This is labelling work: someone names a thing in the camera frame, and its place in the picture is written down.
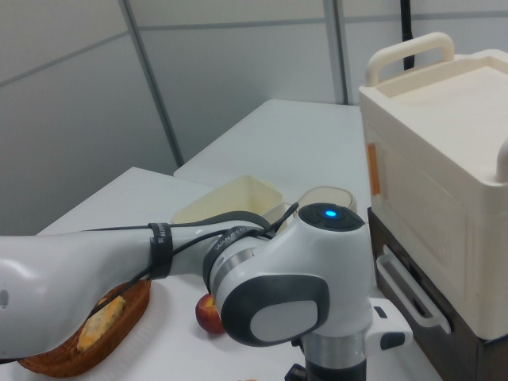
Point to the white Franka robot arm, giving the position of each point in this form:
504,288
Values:
278,278

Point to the white plastic open box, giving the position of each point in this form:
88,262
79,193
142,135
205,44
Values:
238,198

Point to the red apple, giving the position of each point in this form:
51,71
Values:
208,313

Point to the cream plastic storage box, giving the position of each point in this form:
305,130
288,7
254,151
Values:
436,158

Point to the dark brown cabinet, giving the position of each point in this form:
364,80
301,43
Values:
468,357

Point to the black vertical pole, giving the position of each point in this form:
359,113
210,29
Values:
406,35

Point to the cream round lidded container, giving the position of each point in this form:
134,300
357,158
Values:
333,196

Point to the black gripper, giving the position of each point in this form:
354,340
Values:
337,371

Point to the brown wicker basket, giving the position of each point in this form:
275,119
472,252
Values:
123,317

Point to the orange strip tag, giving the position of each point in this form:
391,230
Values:
374,170

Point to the toy bread loaf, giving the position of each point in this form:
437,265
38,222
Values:
99,323

